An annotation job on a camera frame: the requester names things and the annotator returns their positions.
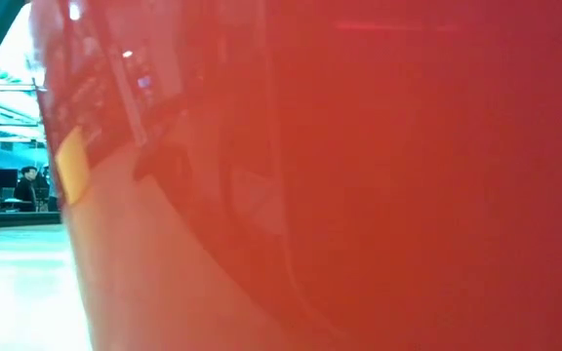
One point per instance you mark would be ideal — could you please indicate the red plastic mini bowl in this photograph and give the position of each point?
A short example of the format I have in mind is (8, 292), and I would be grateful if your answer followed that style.
(359, 195)

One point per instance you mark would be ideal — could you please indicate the person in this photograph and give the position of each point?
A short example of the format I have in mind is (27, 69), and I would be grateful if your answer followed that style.
(26, 190)

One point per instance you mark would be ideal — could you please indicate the black aluminium table frame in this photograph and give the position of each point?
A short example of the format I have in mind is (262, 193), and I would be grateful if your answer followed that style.
(12, 220)

